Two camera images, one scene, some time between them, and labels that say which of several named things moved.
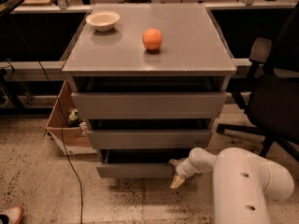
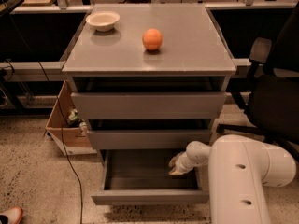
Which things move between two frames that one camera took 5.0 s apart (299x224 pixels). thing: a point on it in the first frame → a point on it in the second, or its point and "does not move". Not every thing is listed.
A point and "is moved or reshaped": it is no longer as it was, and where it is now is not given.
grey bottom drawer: (141, 170) is moved or reshaped
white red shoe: (11, 215) does not move
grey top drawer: (149, 105) does not move
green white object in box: (76, 122) does not move
